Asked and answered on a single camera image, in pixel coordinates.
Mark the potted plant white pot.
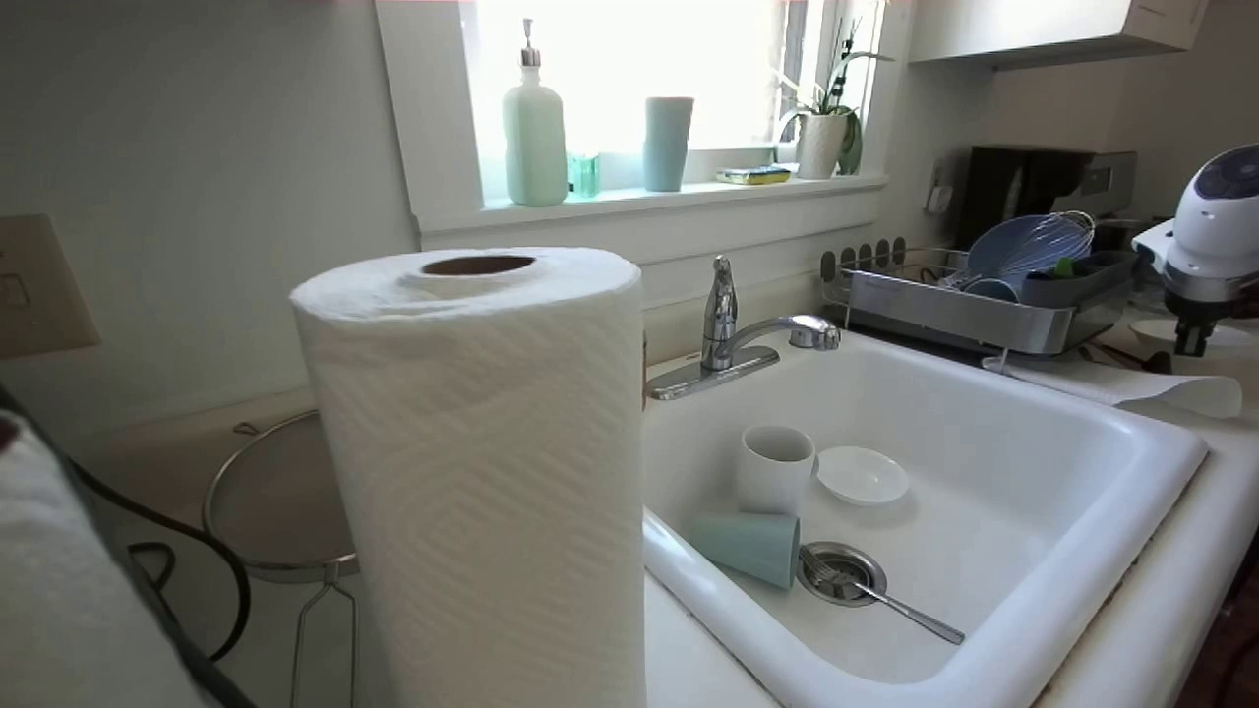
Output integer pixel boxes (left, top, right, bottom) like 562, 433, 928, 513
771, 30, 895, 182

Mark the white paper towel roll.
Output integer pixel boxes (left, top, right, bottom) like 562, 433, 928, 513
285, 245, 649, 708

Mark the black cable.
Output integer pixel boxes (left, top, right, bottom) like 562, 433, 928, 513
0, 387, 254, 708

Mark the white ceramic kitchen sink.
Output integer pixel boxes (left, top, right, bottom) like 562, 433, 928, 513
636, 327, 1210, 708

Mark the chrome sink faucet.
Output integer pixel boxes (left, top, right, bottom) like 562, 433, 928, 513
642, 253, 844, 405

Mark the white textured cloth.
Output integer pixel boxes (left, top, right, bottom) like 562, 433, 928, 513
0, 411, 211, 708

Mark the pale teal plastic cup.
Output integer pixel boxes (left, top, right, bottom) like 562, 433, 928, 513
684, 508, 803, 594

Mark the light blue dish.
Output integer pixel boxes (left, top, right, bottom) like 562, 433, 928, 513
952, 210, 1101, 306

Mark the white ceramic mug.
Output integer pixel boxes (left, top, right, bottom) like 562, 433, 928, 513
731, 421, 823, 518

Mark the silver sink drain strainer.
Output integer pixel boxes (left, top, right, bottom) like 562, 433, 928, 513
793, 539, 894, 609

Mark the white wall cabinet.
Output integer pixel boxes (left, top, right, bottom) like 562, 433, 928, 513
906, 0, 1210, 70

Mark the white window frame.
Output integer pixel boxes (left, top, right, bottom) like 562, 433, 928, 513
371, 0, 921, 239

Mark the small teal glass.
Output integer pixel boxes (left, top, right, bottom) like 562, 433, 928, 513
562, 148, 605, 205

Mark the yellow green sponge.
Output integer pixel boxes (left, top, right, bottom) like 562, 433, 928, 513
720, 158, 800, 189

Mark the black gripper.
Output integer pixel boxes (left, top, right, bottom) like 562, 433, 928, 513
1160, 289, 1221, 361

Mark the beige wall outlet plate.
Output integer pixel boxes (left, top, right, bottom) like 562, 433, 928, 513
0, 211, 101, 361

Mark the tall teal tumbler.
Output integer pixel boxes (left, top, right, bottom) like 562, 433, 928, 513
636, 93, 701, 197

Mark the pale green soap bottle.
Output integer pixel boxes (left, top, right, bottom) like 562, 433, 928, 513
501, 16, 574, 211

